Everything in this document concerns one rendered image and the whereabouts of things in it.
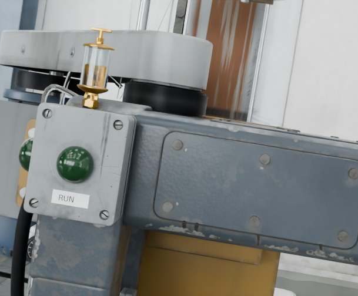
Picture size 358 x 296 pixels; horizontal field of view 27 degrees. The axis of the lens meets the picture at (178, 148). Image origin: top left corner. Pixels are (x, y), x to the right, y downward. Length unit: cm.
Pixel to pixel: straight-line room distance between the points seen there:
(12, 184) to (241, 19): 42
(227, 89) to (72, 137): 56
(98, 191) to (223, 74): 56
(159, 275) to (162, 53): 32
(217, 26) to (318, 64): 473
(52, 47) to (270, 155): 42
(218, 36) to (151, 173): 52
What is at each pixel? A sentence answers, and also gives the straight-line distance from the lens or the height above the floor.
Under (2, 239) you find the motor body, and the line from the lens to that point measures 112.
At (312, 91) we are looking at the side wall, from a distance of 583.
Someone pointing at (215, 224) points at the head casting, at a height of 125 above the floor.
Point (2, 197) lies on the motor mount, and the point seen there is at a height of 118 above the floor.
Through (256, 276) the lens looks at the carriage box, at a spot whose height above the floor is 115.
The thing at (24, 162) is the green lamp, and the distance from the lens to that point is 62.
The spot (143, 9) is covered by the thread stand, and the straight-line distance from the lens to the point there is 99.
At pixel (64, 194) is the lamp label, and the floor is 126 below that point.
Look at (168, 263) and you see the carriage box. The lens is 94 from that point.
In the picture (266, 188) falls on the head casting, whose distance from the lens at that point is 63.
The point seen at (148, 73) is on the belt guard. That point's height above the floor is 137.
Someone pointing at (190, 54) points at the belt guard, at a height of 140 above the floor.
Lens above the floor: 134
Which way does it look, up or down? 3 degrees down
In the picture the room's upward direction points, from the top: 9 degrees clockwise
